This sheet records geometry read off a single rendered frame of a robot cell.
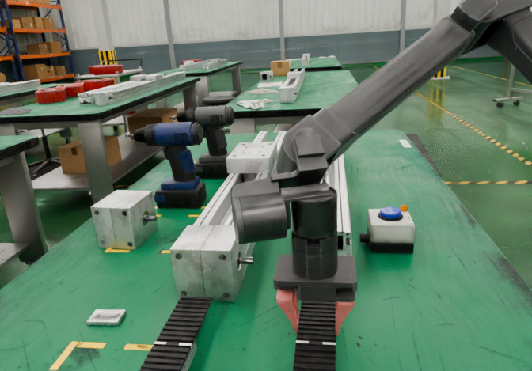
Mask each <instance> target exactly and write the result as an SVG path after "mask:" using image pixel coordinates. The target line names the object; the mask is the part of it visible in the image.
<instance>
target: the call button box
mask: <svg viewBox="0 0 532 371"><path fill-rule="evenodd" d="M367 224H368V227H367V233H361V234H360V242H362V243H369V245H370V252H373V253H410V254H412V253H414V243H413V242H414V237H415V226H414V223H413V221H412V218H411V216H410V214H409V211H406V212H401V216H400V217H399V218H384V217H382V216H381V215H380V209H369V210H368V216H367Z"/></svg>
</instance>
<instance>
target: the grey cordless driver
mask: <svg viewBox="0 0 532 371"><path fill-rule="evenodd" d="M169 118H170V119H177V121H178V122H179V123H180V122H194V123H199V124H201V125H202V127H203V137H204V138H206V141H207V147H208V150H209V153H203V154H202V155H201V156H200V157H199V160H198V161H197V162H196V163H195V167H196V170H195V171H194V173H195V175H196V176H199V177H200V179H204V178H227V177H228V175H229V174H230V173H227V167H226V158H227V157H228V156H229V155H230V153H229V152H227V149H226V147H227V146H228V145H227V141H226V136H225V132H224V129H222V128H221V127H220V126H227V125H228V124H229V125H232V124H233V123H234V110H233V108H232V107H231V106H228V107H227V106H213V107H197V108H188V110H187V111H184V112H179V113H177V116H174V117H169Z"/></svg>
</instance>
